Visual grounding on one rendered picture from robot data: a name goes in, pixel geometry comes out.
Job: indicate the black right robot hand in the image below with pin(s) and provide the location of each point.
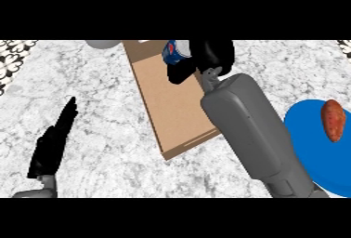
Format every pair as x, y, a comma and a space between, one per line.
212, 55

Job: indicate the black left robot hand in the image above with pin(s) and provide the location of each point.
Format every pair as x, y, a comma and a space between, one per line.
51, 145

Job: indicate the blue and white can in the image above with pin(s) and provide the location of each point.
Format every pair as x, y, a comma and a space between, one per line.
176, 51

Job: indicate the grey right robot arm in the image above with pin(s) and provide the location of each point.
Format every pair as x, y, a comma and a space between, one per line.
254, 133

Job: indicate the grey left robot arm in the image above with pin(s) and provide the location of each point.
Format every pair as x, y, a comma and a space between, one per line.
41, 189

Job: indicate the brown cardboard box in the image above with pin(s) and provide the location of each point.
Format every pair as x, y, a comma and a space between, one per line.
172, 102

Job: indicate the blue plate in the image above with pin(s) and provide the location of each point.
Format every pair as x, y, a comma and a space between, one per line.
321, 148

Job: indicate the grey round object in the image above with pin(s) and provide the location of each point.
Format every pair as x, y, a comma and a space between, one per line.
102, 43

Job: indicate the black and white patterned tile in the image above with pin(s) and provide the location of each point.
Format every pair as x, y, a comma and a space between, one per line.
346, 48
13, 60

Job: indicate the brown sweet potato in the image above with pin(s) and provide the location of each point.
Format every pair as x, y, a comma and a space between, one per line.
334, 120

